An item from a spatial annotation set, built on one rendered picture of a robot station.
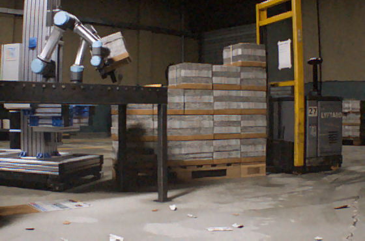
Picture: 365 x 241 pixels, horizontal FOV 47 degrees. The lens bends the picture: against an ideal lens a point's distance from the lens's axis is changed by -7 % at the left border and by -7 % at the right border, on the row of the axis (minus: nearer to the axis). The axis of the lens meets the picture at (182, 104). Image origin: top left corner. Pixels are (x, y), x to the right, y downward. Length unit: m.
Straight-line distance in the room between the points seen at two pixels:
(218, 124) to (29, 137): 1.72
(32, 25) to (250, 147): 2.33
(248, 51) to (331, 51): 6.39
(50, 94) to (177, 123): 1.64
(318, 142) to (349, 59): 5.86
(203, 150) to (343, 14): 7.09
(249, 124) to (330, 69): 6.44
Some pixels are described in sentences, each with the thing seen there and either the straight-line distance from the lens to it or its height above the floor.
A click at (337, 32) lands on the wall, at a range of 10.58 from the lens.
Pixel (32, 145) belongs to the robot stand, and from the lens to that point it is 3.95.
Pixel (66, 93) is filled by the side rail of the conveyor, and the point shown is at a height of 0.74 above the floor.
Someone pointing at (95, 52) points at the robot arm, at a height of 1.07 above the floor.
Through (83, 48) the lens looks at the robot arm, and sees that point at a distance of 4.27.
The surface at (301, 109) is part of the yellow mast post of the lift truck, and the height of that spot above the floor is 0.65.
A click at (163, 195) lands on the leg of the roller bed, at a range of 3.14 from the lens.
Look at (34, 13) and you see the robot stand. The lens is 4.04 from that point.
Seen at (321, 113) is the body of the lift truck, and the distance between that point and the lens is 4.65.
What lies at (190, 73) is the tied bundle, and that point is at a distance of 4.05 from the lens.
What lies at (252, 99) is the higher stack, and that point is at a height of 0.74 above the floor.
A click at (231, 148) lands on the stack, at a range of 4.22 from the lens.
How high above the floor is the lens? 0.63
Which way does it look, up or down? 1 degrees up
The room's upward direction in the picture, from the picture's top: straight up
